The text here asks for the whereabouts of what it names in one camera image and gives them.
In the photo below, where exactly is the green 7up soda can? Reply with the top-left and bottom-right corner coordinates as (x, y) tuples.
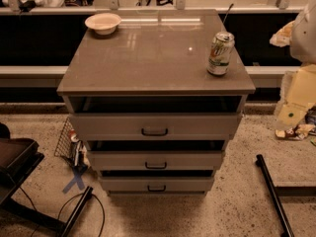
(207, 32), (235, 76)

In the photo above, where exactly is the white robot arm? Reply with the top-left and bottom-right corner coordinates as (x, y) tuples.
(270, 0), (316, 64)

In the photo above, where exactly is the white paper bowl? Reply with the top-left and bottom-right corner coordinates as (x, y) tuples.
(85, 13), (121, 36)

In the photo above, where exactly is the grey drawer cabinet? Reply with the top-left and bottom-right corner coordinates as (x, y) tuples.
(56, 9), (257, 196)

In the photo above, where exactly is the top grey drawer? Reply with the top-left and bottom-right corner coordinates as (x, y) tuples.
(69, 114), (241, 141)

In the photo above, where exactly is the grey drawer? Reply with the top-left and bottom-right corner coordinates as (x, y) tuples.
(69, 114), (241, 141)
(87, 151), (223, 171)
(99, 177), (214, 193)

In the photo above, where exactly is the middle grey drawer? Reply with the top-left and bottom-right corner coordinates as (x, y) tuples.
(87, 151), (223, 171)

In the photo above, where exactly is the bottom grey drawer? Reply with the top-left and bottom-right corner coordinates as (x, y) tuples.
(99, 177), (214, 193)

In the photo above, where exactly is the crumpled snack wrapper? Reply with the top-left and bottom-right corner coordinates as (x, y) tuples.
(275, 124), (316, 140)

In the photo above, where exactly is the black equipment stand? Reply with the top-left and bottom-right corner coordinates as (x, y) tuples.
(0, 121), (94, 237)

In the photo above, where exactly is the black metal floor bar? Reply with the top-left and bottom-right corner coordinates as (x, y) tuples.
(256, 154), (294, 237)

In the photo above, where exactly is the wire mesh basket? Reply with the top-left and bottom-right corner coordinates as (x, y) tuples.
(54, 118), (90, 167)

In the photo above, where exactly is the black floor cable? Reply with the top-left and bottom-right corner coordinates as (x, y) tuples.
(19, 186), (106, 237)

